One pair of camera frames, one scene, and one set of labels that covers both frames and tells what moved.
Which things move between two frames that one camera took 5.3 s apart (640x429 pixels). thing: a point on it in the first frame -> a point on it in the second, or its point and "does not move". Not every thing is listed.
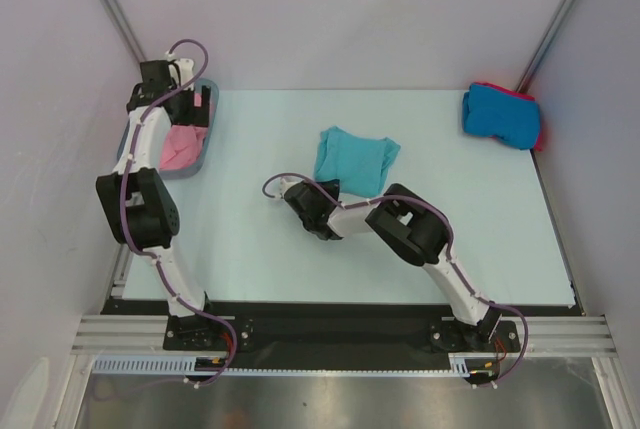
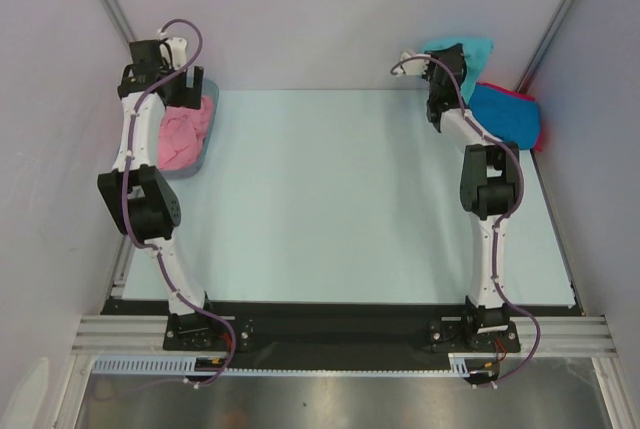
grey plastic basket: (189, 172) does not move
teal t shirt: (358, 162) -> (476, 54)
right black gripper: (312, 222) -> (447, 66)
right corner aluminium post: (559, 20) does not move
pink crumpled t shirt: (184, 144) does not move
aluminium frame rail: (540, 335) does not move
